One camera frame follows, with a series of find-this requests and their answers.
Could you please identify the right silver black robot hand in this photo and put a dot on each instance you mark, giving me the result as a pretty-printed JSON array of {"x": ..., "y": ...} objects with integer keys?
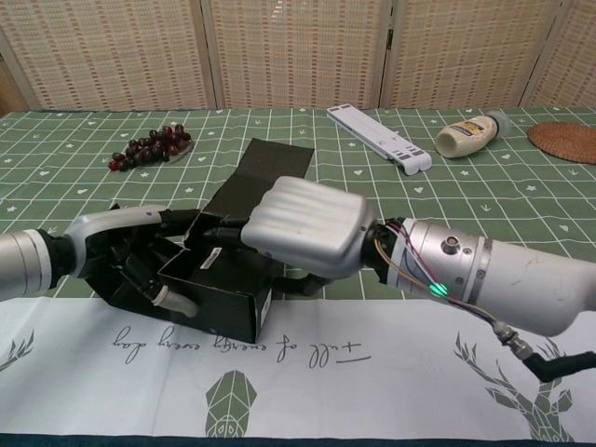
[{"x": 312, "y": 228}]

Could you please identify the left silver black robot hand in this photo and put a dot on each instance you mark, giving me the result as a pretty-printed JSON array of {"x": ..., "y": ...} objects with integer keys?
[{"x": 107, "y": 228}]

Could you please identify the black foldable cardboard box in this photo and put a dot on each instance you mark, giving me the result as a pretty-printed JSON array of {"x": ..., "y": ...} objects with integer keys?
[{"x": 233, "y": 288}]

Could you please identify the dark red grape bunch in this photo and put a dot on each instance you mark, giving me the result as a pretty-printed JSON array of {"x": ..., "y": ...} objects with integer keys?
[{"x": 151, "y": 148}]

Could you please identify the white folding stand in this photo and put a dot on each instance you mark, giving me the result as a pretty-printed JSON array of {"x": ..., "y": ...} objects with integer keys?
[{"x": 377, "y": 137}]

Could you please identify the green white grid tablecloth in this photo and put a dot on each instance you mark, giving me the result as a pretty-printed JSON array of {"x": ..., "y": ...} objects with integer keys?
[{"x": 139, "y": 372}]

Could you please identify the brown wooden door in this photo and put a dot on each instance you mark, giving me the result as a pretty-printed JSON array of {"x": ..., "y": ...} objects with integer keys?
[{"x": 7, "y": 93}]

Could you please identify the beige bamboo folding screen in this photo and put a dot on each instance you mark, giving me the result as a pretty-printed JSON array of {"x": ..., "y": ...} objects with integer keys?
[{"x": 298, "y": 51}]

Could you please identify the cream mayonnaise squeeze bottle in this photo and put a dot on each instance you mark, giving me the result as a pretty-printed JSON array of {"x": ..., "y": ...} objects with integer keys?
[{"x": 465, "y": 135}]

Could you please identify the round brown woven coaster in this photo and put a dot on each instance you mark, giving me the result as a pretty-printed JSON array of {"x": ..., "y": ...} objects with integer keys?
[{"x": 565, "y": 142}]

